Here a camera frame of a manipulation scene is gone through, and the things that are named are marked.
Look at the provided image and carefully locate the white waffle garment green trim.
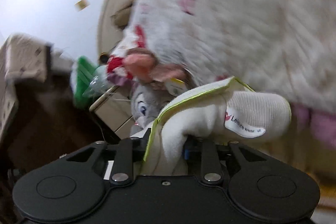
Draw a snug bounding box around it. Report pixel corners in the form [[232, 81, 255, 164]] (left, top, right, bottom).
[[141, 77, 291, 176]]

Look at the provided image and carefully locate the grey plush bunny toy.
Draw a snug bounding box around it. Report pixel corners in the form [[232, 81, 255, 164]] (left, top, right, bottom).
[[123, 48, 195, 136]]

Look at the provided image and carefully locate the green plastic bag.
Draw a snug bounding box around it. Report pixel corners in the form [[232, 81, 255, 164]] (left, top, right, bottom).
[[70, 56, 113, 109]]

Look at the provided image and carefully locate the dark wooden dresser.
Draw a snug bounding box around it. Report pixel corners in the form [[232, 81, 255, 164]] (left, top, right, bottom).
[[0, 33, 124, 183]]

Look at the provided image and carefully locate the beige headboard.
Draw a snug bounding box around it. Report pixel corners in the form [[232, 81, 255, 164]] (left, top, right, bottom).
[[96, 0, 128, 55]]

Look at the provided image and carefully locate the quilted bear bedspread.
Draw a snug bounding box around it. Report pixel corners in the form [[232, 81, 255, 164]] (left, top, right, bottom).
[[107, 0, 335, 147]]

